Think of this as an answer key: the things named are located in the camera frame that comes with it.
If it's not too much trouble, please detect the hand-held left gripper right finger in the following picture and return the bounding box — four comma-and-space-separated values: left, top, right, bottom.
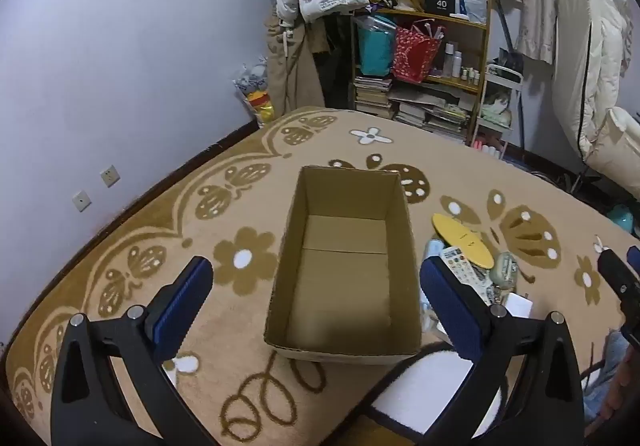
420, 255, 586, 446

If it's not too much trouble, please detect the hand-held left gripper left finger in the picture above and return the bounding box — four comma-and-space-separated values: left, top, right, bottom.
50, 255, 216, 446

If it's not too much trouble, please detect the white remote control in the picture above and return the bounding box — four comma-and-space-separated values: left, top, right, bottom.
440, 246, 493, 307

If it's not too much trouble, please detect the light blue tube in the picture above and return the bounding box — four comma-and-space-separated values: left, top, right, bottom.
421, 239, 446, 263

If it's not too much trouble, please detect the white rectangular box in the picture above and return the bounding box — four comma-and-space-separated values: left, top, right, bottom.
502, 292, 533, 319

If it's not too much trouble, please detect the yellow oval board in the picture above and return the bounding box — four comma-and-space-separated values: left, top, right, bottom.
431, 213, 496, 271

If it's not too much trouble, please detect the cardboard box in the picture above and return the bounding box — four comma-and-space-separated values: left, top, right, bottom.
263, 165, 423, 367

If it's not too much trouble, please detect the person's right forearm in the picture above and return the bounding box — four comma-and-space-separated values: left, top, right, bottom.
597, 338, 640, 427

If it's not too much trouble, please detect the teal round object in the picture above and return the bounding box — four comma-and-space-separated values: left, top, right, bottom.
607, 203, 637, 231

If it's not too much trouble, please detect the black metal stand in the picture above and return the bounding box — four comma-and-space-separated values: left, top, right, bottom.
562, 158, 608, 199

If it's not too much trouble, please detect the beige patterned carpet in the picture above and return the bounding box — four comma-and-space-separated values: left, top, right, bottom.
0, 106, 640, 446

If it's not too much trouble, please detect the white duvet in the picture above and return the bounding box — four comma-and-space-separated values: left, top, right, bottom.
550, 0, 640, 201

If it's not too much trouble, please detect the wide stack of books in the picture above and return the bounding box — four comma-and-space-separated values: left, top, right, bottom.
392, 98, 471, 141

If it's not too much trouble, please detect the bag of plush toys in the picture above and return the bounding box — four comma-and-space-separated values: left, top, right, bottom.
232, 56, 276, 124

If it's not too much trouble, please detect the white cart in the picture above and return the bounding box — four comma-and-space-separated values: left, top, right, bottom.
470, 63, 525, 161

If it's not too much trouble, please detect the narrow stack of books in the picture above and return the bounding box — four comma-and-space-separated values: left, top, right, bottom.
354, 76, 393, 119

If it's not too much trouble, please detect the row of cosmetic bottles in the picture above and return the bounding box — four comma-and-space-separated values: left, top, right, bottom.
442, 40, 482, 86

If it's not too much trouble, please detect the red patterned bag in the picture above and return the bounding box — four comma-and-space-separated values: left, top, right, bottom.
392, 20, 443, 85

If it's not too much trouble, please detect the beige coat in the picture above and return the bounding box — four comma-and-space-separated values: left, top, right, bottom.
264, 8, 326, 119

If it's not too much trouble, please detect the dark garment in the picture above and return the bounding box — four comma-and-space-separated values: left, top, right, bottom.
312, 16, 355, 109

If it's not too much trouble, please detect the teal bag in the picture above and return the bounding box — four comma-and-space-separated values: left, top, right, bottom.
357, 26, 396, 76

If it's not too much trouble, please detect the wooden shelf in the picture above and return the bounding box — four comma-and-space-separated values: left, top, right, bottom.
350, 0, 493, 147

